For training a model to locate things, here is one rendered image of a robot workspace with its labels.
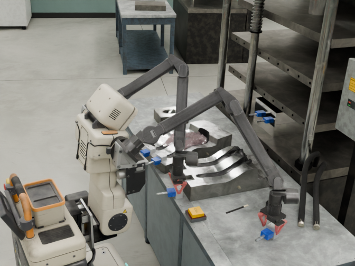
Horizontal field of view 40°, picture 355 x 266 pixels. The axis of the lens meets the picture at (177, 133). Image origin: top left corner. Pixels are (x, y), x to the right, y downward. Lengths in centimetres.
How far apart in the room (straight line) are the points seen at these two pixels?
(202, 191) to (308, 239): 56
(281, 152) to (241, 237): 92
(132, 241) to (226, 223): 126
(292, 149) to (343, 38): 78
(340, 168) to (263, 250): 97
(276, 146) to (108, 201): 123
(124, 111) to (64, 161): 233
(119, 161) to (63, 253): 48
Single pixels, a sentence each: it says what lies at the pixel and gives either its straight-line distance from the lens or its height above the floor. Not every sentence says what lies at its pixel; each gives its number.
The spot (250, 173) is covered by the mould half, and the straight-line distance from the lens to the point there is 254.
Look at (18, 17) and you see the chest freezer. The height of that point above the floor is 22.
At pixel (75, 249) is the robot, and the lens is 224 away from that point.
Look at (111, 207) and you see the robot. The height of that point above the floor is 82.
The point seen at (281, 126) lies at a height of 85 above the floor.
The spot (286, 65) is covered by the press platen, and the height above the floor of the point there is 129.
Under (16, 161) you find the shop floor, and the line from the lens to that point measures 454.
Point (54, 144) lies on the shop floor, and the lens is 475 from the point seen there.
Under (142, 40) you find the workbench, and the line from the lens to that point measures 766.
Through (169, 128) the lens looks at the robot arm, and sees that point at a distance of 210.
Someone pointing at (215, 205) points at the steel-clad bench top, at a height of 80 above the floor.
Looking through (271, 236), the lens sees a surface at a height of 82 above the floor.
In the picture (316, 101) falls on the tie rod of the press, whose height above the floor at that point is 122.
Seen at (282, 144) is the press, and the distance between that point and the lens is 315.
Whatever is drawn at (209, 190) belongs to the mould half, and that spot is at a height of 85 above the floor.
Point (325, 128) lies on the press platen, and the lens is 292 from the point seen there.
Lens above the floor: 221
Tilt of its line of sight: 27 degrees down
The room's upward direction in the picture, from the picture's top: 2 degrees clockwise
